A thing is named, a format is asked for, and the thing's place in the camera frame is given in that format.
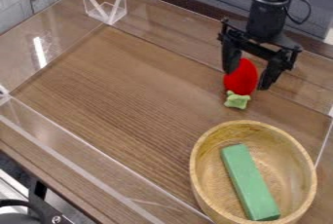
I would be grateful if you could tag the clear acrylic enclosure wall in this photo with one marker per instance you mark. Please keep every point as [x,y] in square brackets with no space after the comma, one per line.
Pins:
[103,188]

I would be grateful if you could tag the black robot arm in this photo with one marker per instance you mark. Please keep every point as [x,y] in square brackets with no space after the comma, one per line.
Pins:
[260,36]

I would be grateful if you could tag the red plush strawberry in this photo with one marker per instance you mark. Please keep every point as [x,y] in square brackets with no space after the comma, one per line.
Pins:
[240,84]

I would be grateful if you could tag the clear acrylic corner bracket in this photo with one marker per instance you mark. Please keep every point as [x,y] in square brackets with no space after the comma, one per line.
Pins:
[106,12]

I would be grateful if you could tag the green rectangular block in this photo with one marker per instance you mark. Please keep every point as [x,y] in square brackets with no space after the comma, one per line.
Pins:
[252,190]

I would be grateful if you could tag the wooden oval bowl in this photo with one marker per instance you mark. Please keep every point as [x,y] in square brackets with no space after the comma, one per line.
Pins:
[282,161]

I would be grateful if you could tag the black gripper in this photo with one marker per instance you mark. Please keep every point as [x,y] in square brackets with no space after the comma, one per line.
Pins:
[237,41]

